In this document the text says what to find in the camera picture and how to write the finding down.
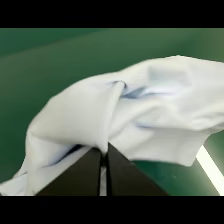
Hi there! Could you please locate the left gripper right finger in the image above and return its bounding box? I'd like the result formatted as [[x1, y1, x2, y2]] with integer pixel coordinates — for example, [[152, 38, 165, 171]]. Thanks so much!
[[106, 142, 169, 197]]

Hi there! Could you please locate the white shirt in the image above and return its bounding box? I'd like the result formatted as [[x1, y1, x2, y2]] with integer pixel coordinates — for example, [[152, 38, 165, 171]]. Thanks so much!
[[0, 54, 224, 197]]

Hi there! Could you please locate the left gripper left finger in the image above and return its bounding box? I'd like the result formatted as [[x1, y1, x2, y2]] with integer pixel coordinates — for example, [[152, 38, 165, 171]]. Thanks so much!
[[36, 147, 102, 197]]

